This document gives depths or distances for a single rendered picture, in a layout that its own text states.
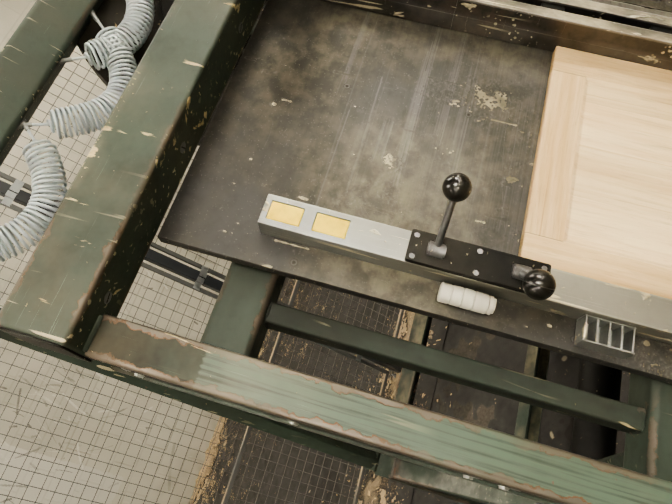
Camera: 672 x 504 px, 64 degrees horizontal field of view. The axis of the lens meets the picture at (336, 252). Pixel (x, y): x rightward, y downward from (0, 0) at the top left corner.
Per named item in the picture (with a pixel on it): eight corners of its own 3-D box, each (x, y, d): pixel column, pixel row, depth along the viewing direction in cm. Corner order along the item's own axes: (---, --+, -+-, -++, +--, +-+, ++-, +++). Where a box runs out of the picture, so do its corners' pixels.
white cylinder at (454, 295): (435, 303, 77) (489, 318, 77) (438, 297, 75) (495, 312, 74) (439, 285, 79) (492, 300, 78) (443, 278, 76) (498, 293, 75)
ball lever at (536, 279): (528, 288, 75) (554, 307, 62) (502, 281, 76) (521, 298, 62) (536, 262, 75) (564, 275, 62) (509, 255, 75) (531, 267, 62)
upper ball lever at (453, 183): (446, 267, 74) (475, 185, 66) (419, 260, 75) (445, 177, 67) (448, 252, 77) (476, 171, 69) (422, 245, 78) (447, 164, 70)
